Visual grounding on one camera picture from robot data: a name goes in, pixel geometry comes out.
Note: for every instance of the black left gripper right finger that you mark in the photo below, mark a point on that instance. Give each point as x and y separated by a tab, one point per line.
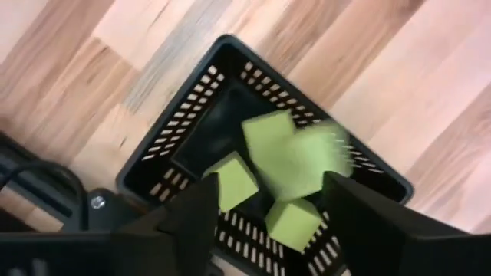
383	237

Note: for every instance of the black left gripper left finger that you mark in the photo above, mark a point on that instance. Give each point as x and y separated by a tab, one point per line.
184	237

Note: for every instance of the green foam cube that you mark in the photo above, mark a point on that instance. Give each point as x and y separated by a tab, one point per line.
234	184
293	226

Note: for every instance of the long green foam block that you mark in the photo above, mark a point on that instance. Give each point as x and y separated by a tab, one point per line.
291	161

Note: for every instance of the black plastic basket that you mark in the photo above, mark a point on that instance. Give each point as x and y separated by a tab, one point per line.
215	126

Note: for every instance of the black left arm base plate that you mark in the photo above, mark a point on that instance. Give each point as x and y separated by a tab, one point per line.
103	209

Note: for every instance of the black aluminium table frame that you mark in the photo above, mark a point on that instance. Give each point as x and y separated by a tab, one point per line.
38	195

